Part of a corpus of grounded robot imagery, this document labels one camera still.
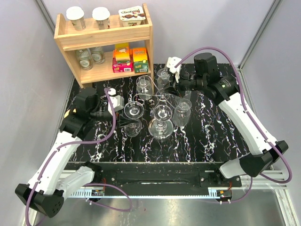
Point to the chrome wine glass rack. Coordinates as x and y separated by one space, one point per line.
163 99

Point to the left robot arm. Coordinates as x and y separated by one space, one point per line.
45 192

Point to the left clear glass bottle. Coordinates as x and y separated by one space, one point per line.
84 58

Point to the green Scrub Daddy box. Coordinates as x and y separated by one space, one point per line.
140 60

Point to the white lidded cup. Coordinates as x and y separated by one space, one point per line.
101 15
76 15

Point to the left white lidded cup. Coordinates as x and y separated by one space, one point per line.
76 15

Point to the right clear glass bottle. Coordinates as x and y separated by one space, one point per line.
98 55

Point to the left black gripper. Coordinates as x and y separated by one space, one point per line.
122 120

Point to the pink sponge box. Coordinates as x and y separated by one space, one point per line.
122 61

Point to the wooden two-tier shelf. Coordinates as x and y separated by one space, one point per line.
69 40

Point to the Chobani yogurt tub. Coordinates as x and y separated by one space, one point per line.
132 16

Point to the round yellow wooden coaster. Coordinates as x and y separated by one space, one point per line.
68 112

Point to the clear glass bottle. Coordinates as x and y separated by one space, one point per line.
84 58
98 55

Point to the ribbed goblet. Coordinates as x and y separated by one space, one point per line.
143 87
182 112
187 95
163 78

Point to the clear stemmed wine glass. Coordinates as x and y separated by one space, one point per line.
161 127
133 111

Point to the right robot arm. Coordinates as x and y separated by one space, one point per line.
224 91

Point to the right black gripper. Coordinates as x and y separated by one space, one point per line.
176 86

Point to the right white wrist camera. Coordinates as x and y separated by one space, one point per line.
173 67

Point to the right white lidded cup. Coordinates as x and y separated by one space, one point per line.
101 15

